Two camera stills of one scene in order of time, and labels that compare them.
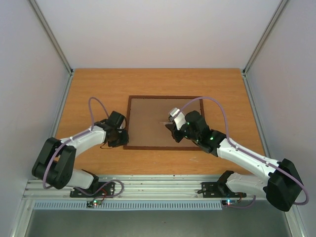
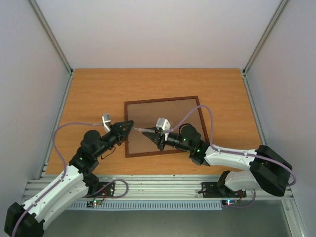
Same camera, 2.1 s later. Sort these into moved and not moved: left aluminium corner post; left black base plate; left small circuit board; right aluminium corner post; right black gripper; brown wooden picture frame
Moved: brown wooden picture frame; right black gripper
Not moved: left black base plate; left aluminium corner post; right aluminium corner post; left small circuit board
